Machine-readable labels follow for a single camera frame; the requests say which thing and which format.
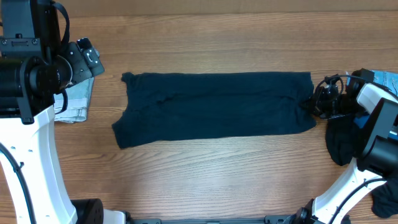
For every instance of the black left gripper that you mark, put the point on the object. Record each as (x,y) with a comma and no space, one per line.
(75,55)

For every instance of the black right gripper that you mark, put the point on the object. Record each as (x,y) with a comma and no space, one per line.
(321,100)

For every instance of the black t-shirt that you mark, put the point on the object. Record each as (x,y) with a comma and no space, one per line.
(180,106)

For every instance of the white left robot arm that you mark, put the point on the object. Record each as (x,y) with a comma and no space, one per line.
(30,78)

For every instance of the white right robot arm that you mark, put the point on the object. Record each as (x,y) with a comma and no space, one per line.
(373,164)

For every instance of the dark blue garment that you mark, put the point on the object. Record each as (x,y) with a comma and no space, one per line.
(361,121)

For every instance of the folded light blue jeans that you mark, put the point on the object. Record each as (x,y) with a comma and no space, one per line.
(72,107)

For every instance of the black garment in pile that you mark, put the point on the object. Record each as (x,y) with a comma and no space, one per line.
(340,136)

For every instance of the blue denim jeans pile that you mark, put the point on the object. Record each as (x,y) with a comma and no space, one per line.
(387,79)

